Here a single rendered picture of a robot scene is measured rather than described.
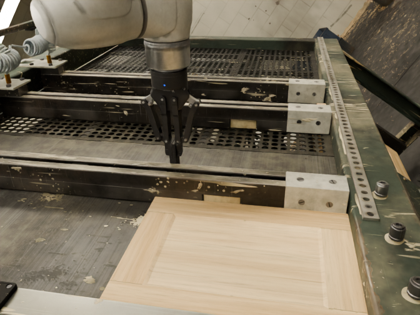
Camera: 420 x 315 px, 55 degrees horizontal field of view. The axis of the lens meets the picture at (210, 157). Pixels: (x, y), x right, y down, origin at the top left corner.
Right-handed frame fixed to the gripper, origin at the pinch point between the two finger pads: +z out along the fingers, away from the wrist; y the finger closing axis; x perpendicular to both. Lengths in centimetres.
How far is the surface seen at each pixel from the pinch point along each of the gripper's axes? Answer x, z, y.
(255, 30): -515, 76, 20
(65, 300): 39.8, 4.0, 6.5
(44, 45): -59, -9, 64
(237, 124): -35.4, 7.5, -10.4
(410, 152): -157, 73, -102
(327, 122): -35, 5, -37
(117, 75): -62, 3, 39
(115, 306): 39.7, 3.9, -1.4
